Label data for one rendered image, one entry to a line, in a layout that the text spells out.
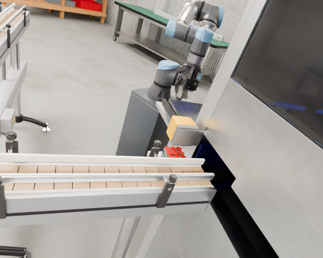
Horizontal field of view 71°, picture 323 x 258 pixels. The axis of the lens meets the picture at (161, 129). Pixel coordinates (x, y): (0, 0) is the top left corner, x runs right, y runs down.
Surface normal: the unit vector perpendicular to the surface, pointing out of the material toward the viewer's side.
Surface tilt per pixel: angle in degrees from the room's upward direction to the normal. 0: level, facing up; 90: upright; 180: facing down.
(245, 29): 90
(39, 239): 0
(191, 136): 90
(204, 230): 90
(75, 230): 0
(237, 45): 90
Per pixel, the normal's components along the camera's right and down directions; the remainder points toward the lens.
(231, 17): -0.62, 0.24
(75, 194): 0.29, -0.81
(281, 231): -0.91, -0.07
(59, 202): 0.29, 0.58
